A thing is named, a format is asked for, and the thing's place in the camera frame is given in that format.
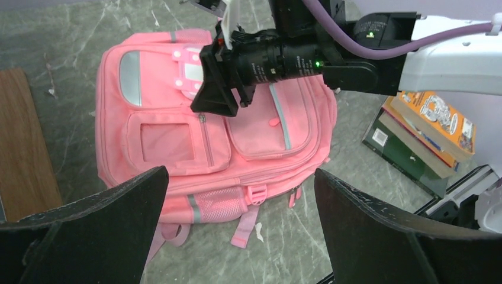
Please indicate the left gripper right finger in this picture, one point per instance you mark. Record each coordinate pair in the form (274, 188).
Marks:
(371, 241)

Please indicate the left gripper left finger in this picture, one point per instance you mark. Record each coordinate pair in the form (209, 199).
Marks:
(103, 238)

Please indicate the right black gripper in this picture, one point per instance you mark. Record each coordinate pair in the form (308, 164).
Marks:
(225, 88)

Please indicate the pink student backpack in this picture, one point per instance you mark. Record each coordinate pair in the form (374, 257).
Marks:
(220, 169)

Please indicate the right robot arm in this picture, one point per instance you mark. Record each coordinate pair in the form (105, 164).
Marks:
(381, 53)

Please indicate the wooden board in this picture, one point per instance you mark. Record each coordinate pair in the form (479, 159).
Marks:
(28, 183)

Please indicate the dark green book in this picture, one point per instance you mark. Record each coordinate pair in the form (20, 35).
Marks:
(383, 142)

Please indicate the orange comic book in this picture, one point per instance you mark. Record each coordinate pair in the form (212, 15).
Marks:
(439, 121)

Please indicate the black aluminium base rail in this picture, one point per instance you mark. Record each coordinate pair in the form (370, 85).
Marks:
(472, 202)

